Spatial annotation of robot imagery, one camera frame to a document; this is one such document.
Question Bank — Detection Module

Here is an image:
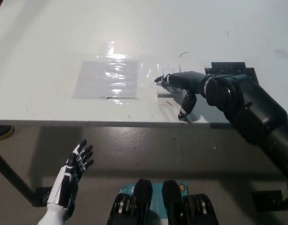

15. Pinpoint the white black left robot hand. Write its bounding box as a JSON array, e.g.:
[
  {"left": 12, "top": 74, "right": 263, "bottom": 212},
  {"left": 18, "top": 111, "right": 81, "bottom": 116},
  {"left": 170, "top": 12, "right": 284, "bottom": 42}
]
[{"left": 46, "top": 139, "right": 95, "bottom": 210}]

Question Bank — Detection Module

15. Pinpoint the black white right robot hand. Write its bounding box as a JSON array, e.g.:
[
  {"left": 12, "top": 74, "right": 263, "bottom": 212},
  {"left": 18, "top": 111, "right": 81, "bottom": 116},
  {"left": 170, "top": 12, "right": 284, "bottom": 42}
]
[{"left": 154, "top": 71, "right": 209, "bottom": 122}]

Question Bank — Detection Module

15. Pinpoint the white rocker wall switch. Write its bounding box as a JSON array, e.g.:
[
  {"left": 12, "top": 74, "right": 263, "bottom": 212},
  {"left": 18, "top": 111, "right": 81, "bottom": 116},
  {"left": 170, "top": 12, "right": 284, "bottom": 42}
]
[{"left": 156, "top": 63, "right": 183, "bottom": 98}]

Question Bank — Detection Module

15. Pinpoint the black floor plate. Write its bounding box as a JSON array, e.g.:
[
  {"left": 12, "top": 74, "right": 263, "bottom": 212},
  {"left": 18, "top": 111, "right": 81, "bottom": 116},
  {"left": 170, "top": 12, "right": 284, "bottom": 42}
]
[
  {"left": 32, "top": 186, "right": 53, "bottom": 207},
  {"left": 251, "top": 190, "right": 283, "bottom": 209}
]

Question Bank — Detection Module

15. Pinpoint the translucent tape patch with mark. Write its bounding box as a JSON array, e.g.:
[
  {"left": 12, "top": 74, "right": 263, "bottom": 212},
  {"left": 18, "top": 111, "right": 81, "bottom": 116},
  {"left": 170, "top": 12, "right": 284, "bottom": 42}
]
[{"left": 157, "top": 97, "right": 181, "bottom": 108}]

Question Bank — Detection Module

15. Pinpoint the clear wrinkled plastic film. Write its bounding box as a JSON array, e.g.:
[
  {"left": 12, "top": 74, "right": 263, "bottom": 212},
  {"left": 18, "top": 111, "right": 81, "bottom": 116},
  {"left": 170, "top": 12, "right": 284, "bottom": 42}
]
[{"left": 138, "top": 61, "right": 162, "bottom": 89}]

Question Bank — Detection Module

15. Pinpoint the black tape square patch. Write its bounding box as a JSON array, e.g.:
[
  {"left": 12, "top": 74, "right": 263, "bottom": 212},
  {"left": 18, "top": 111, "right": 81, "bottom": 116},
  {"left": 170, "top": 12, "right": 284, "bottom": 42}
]
[{"left": 204, "top": 61, "right": 257, "bottom": 82}]

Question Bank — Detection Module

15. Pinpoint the black slanted table leg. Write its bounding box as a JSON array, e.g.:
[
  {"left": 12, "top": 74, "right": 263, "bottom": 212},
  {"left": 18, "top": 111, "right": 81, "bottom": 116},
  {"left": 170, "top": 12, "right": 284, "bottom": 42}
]
[{"left": 0, "top": 147, "right": 36, "bottom": 206}]

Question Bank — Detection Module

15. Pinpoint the black brown round object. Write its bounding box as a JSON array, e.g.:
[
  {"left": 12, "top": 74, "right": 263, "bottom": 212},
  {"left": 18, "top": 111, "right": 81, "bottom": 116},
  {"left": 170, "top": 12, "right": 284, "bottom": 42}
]
[{"left": 0, "top": 125, "right": 15, "bottom": 141}]

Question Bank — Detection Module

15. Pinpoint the grey taped paper sheet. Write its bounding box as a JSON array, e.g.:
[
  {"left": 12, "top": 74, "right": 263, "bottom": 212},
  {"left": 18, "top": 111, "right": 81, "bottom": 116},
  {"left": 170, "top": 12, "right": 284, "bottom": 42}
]
[{"left": 72, "top": 60, "right": 139, "bottom": 100}]

